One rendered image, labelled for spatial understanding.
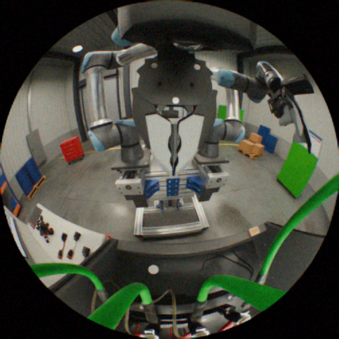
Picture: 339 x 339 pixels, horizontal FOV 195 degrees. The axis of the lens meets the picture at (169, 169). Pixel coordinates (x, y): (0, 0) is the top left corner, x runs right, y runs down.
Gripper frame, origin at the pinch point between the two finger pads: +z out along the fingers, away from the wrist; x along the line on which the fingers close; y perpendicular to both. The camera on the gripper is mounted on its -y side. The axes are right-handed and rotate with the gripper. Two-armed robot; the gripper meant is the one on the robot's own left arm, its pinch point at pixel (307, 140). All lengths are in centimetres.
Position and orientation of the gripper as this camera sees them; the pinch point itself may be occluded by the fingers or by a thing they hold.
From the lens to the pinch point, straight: 27.1
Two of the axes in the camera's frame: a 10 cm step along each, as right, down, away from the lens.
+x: -9.6, -2.9, 0.2
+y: -0.1, 1.2, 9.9
